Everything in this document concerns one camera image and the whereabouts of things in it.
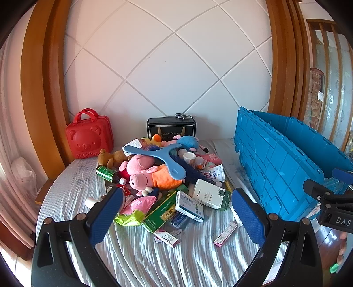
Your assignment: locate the white and blue medicine box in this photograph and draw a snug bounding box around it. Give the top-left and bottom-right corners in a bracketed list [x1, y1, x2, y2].
[175, 190, 205, 223]

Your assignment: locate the red bear-face case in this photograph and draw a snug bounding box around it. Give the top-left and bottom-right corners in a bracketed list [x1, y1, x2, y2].
[66, 108, 112, 159]

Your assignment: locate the rolled patterned carpet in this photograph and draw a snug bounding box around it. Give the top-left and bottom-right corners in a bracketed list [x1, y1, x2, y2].
[305, 68, 324, 130]

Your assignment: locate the wooden frame post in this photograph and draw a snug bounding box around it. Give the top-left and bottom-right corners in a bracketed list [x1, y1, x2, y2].
[21, 0, 73, 180]
[266, 0, 312, 119]

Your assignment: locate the white and pink tissue packet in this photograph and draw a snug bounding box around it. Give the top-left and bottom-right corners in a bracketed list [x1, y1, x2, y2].
[127, 139, 144, 151]

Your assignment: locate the white packet blue red print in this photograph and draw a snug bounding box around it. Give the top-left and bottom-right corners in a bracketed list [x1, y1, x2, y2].
[200, 164, 224, 184]

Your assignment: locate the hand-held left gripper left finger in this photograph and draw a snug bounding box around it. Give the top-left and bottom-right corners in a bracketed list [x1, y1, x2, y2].
[31, 187, 124, 287]

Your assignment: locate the pink pig plush red body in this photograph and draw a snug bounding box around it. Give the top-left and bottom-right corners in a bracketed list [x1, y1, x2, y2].
[118, 154, 155, 180]

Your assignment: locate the blue three-armed boomerang toy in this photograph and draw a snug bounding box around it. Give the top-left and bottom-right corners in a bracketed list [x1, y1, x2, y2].
[123, 143, 183, 180]

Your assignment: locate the pink cow plush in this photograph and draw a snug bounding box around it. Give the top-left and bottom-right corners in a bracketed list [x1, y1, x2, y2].
[161, 135, 210, 155]

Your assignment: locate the brown bear plush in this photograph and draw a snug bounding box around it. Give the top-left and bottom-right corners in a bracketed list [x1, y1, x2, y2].
[97, 149, 127, 169]

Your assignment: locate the clear plastic bottle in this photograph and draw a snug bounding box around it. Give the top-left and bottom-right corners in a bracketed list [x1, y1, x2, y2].
[96, 177, 107, 197]

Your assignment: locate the blue plastic crate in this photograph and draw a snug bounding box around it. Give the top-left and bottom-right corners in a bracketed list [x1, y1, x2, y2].
[234, 107, 353, 223]

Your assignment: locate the white and green box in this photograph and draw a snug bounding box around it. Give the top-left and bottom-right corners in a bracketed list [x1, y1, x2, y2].
[192, 179, 231, 211]

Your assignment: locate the person's right hand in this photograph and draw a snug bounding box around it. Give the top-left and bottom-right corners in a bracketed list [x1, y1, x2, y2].
[338, 231, 349, 265]

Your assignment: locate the clear plastic bag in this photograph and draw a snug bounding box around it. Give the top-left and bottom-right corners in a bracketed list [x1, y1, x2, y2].
[11, 157, 38, 196]

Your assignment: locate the yellow duck plush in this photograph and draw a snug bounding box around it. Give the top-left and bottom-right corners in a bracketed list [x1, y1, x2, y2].
[142, 134, 163, 148]

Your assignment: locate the black gift box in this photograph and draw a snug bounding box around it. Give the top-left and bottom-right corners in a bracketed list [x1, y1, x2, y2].
[147, 117, 197, 140]

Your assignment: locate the light blue plush toy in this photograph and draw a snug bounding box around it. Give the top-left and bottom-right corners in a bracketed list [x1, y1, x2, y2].
[176, 136, 199, 152]

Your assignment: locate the white and pink small box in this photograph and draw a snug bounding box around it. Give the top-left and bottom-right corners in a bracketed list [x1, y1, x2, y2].
[154, 230, 180, 248]

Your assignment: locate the pink curtain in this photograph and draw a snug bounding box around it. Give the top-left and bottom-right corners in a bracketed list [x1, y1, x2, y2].
[0, 36, 39, 249]

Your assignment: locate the green medicine box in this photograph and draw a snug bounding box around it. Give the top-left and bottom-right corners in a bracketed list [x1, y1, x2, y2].
[141, 190, 182, 233]

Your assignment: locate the slim pink ointment box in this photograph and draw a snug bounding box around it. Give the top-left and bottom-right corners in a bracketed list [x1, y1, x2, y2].
[214, 221, 238, 247]

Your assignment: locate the yellow-green packet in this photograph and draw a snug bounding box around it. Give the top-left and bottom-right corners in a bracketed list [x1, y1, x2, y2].
[114, 210, 145, 226]

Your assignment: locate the pink floral box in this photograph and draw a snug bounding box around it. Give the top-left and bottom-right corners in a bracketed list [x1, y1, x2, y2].
[197, 154, 222, 166]

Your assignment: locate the dark blue fuzzy plush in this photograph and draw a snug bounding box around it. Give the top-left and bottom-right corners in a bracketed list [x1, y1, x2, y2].
[176, 160, 205, 183]

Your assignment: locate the green bottle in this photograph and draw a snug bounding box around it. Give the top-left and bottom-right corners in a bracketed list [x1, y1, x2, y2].
[96, 165, 127, 185]

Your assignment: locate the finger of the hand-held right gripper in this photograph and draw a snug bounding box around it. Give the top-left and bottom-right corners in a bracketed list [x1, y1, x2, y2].
[332, 168, 353, 185]
[303, 179, 333, 204]

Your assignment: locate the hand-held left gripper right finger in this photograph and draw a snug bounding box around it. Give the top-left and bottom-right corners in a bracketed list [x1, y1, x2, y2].
[231, 188, 323, 287]

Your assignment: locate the wooden slatted glass partition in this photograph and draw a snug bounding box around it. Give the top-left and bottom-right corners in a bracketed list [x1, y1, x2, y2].
[306, 18, 353, 152]

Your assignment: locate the pink pig plush orange body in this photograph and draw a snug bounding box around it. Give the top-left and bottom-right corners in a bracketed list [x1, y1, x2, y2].
[129, 164, 184, 191]

